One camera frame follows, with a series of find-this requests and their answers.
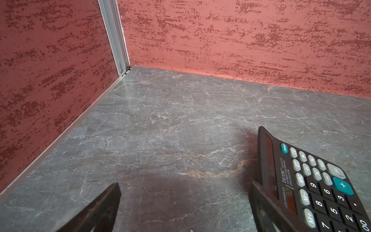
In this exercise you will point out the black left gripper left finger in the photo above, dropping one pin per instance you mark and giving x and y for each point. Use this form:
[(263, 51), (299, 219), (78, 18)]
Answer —
[(99, 216)]

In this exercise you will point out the black desk calculator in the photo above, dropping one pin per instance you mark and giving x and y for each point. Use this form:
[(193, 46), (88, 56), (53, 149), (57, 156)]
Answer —
[(316, 191)]

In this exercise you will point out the aluminium left corner post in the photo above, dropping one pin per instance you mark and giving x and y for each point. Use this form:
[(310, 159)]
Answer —
[(112, 21)]

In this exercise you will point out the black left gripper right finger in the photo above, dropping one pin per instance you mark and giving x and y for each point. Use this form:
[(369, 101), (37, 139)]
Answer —
[(269, 214)]

